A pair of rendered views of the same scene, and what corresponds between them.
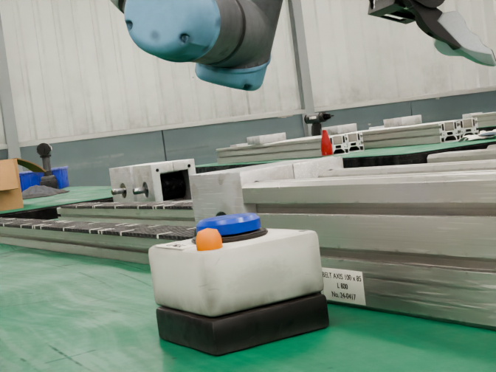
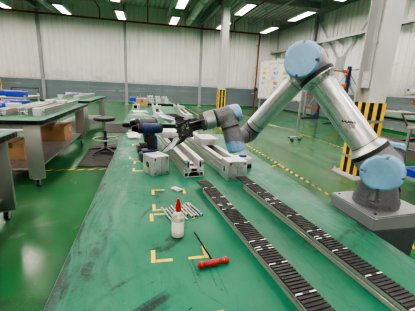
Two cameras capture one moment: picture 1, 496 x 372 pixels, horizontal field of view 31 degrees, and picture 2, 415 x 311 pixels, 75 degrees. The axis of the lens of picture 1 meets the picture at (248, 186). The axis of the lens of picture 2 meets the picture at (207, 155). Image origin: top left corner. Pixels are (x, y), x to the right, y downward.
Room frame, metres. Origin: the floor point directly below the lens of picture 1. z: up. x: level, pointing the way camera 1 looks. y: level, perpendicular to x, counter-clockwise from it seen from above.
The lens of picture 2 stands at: (2.04, 0.08, 1.22)
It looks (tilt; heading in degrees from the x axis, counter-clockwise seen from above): 14 degrees down; 190
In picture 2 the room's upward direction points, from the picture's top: 3 degrees clockwise
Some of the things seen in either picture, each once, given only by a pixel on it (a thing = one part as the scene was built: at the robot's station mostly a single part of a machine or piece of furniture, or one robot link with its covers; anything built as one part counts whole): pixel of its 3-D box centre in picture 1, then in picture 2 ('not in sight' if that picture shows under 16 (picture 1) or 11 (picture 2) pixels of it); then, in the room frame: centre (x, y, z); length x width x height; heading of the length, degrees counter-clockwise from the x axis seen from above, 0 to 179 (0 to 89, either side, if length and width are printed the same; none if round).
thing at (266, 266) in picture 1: (247, 280); (241, 161); (0.56, 0.01, 0.81); 0.10 x 0.08 x 0.06; 120
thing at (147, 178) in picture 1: (160, 187); not in sight; (1.73, 0.17, 0.83); 0.11 x 0.10 x 0.10; 116
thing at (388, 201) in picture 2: not in sight; (377, 189); (1.02, 0.53, 0.88); 0.15 x 0.15 x 0.10
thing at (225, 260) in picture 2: not in sight; (203, 246); (1.40, -0.03, 0.79); 0.16 x 0.08 x 0.02; 32
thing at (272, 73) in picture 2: not in sight; (278, 99); (-5.30, 0.57, 0.97); 1.51 x 0.50 x 1.95; 43
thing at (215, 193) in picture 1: (259, 223); (235, 168); (0.75, -0.01, 0.83); 0.12 x 0.09 x 0.10; 120
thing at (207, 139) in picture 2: not in sight; (205, 141); (0.37, -0.24, 0.87); 0.16 x 0.11 x 0.07; 30
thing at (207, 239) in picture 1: (208, 238); not in sight; (0.51, 0.03, 0.85); 0.01 x 0.01 x 0.01
